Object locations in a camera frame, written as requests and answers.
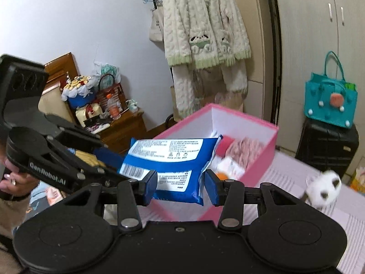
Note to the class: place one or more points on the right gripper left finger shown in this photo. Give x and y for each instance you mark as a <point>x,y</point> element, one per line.
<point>131,194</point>

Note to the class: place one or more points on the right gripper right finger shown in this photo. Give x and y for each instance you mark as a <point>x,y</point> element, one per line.
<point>228,194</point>

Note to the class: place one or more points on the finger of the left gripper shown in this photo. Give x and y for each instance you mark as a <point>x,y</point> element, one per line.
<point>84,145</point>
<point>46,159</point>

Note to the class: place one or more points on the blue wet wipes pack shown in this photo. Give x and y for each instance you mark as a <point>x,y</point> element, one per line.
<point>179,163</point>

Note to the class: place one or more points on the pink knitted soft item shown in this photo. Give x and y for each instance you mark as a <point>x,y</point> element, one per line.
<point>244,152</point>

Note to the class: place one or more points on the person's left hand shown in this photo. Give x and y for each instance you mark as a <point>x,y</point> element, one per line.
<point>16,183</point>

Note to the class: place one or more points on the wooden nightstand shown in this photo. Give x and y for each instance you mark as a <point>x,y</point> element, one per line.
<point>120,132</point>

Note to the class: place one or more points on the orange drink bottle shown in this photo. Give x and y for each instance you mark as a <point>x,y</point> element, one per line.
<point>113,107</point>

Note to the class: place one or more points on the blue flower bouquet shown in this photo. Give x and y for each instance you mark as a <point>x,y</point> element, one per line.
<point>79,91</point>

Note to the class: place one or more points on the brown woven basket bag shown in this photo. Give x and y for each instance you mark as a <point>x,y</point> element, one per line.
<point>108,85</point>

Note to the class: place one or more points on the pink storage box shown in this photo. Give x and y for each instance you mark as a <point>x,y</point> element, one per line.
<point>232,125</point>

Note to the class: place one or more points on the white brown plush cat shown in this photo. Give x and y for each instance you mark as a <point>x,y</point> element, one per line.
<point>322,190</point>

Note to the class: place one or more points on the black suitcase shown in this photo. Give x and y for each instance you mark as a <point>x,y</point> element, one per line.
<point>324,146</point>

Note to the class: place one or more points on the beige tote bag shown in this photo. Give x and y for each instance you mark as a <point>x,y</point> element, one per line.
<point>156,33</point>

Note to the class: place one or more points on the teal felt handbag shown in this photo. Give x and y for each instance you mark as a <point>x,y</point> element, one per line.
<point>329,100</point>

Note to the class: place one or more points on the cream knit cardigan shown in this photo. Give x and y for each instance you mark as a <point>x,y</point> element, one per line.
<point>200,35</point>

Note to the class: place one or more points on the white wardrobe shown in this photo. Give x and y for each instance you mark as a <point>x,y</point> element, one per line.
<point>309,29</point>

